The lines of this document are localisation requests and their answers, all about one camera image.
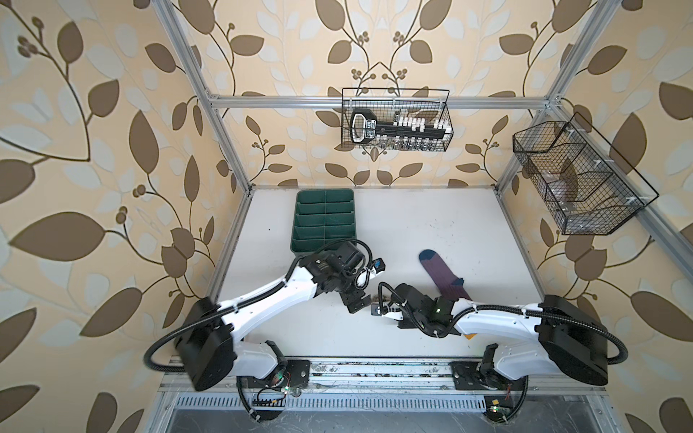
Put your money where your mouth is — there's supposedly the purple sock orange cuff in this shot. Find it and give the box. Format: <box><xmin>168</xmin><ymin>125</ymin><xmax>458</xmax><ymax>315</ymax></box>
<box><xmin>419</xmin><ymin>249</ymin><xmax>472</xmax><ymax>334</ymax></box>

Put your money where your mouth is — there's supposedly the green divided organizer tray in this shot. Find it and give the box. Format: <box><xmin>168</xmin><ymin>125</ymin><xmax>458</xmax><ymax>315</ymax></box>
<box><xmin>290</xmin><ymin>189</ymin><xmax>357</xmax><ymax>255</ymax></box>

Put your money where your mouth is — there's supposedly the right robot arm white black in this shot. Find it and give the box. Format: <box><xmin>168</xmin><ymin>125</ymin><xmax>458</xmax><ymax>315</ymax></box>
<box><xmin>371</xmin><ymin>283</ymin><xmax>629</xmax><ymax>391</ymax></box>

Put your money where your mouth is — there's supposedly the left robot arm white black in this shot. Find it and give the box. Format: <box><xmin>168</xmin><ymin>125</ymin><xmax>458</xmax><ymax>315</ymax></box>
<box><xmin>143</xmin><ymin>238</ymin><xmax>386</xmax><ymax>423</ymax></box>

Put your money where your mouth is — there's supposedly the black tool set in basket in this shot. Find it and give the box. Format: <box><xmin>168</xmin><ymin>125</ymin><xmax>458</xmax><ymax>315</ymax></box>
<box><xmin>346</xmin><ymin>108</ymin><xmax>454</xmax><ymax>149</ymax></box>

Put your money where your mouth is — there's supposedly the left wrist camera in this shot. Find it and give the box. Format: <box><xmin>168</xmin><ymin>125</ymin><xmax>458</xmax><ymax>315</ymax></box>
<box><xmin>368</xmin><ymin>258</ymin><xmax>385</xmax><ymax>274</ymax></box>

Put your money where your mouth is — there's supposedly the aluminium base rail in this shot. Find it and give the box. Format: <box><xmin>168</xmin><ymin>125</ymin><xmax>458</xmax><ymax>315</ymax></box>
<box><xmin>160</xmin><ymin>357</ymin><xmax>606</xmax><ymax>414</ymax></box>

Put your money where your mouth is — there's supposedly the black wire basket back wall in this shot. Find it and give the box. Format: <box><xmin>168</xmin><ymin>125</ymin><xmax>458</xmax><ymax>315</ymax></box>
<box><xmin>340</xmin><ymin>87</ymin><xmax>454</xmax><ymax>153</ymax></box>

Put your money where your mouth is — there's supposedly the black wire basket wall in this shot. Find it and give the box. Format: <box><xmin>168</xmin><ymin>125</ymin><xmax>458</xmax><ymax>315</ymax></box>
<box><xmin>340</xmin><ymin>87</ymin><xmax>454</xmax><ymax>153</ymax></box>
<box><xmin>513</xmin><ymin>113</ymin><xmax>660</xmax><ymax>236</ymax></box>

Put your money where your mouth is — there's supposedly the black wire basket right wall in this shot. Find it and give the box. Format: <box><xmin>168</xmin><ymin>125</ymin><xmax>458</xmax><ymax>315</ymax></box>
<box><xmin>513</xmin><ymin>113</ymin><xmax>660</xmax><ymax>236</ymax></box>

